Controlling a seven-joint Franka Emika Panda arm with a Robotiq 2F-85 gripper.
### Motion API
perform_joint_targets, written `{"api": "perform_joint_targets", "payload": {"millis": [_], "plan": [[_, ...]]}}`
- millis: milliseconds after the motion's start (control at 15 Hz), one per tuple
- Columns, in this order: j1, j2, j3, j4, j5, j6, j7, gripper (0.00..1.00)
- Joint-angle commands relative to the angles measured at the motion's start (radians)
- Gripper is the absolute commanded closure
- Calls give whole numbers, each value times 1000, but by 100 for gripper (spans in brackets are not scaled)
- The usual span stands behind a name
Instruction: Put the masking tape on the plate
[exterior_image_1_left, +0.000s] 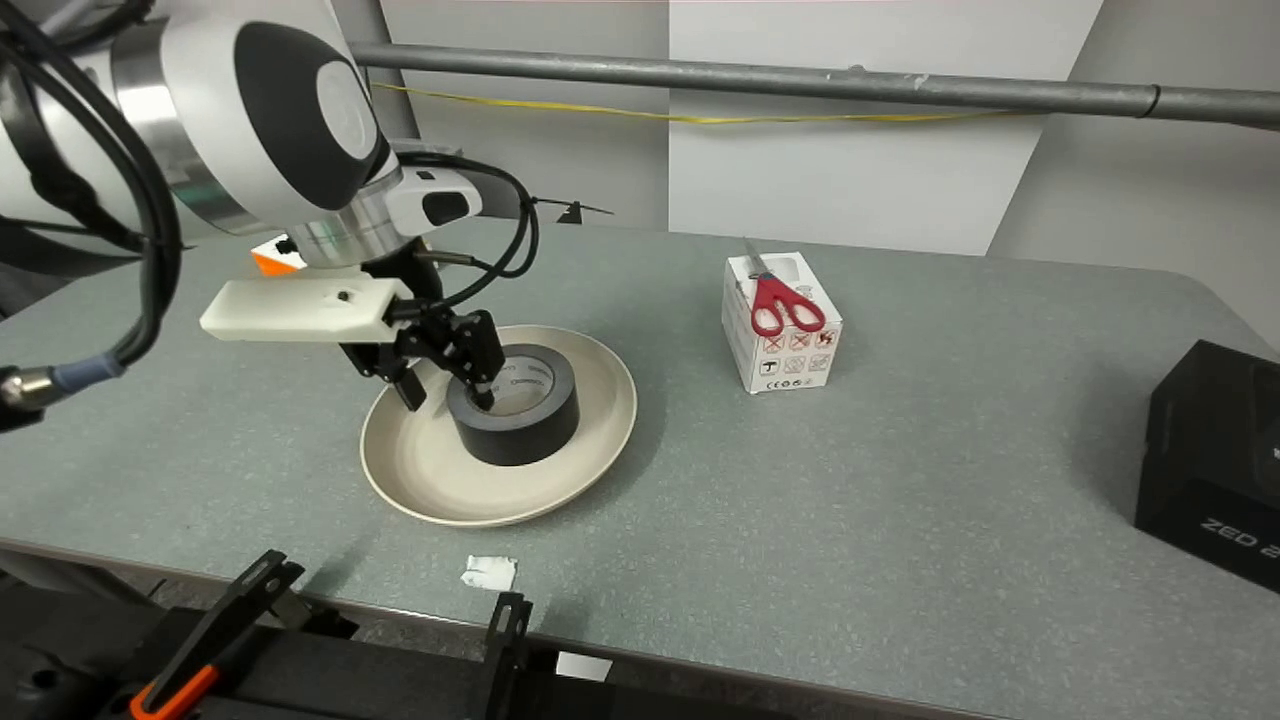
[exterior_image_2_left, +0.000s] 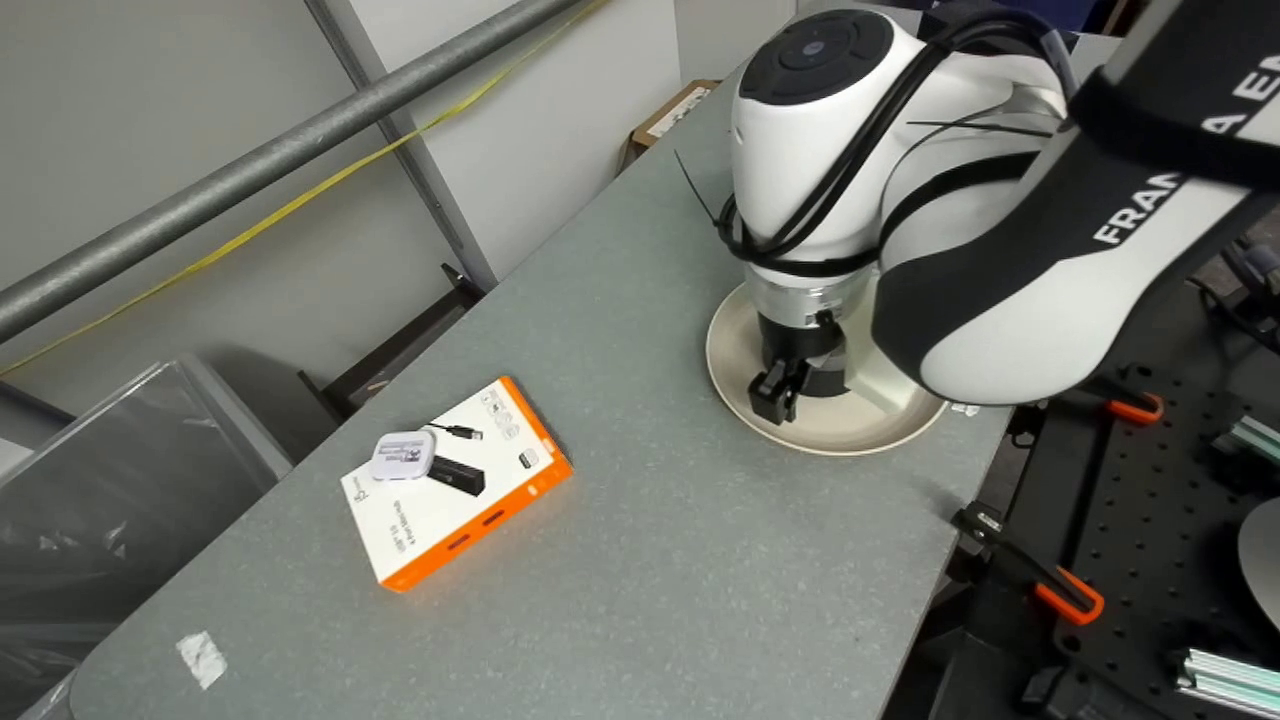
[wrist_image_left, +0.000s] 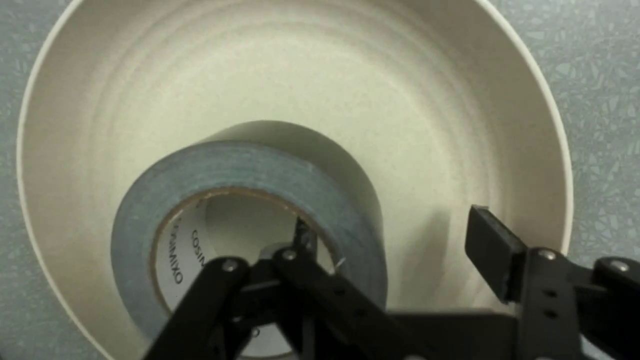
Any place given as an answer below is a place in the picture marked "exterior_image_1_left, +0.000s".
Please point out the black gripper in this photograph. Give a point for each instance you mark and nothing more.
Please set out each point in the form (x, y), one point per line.
(426, 342)

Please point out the black tape roll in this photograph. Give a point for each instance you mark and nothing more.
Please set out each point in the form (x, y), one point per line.
(524, 426)

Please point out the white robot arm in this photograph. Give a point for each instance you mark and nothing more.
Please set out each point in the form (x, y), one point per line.
(253, 106)

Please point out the cream round plate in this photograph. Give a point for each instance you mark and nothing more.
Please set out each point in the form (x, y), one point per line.
(452, 487)

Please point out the small white sticker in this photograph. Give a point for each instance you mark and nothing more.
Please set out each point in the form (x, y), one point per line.
(489, 575)

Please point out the orange and white box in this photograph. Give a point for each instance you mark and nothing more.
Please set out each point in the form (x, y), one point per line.
(279, 260)

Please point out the white box with red scissors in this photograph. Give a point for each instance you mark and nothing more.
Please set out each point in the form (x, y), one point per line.
(785, 354)

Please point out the orange and black clamp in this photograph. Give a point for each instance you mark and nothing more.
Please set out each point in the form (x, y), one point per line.
(207, 640)

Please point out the black cardboard box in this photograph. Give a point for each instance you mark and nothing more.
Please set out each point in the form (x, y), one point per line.
(1212, 466)

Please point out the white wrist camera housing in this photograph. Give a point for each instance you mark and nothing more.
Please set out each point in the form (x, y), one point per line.
(300, 311)

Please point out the black metal frame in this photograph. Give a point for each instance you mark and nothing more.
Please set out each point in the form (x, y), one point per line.
(346, 673)

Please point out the white label on frame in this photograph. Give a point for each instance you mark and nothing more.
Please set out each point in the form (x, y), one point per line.
(583, 664)

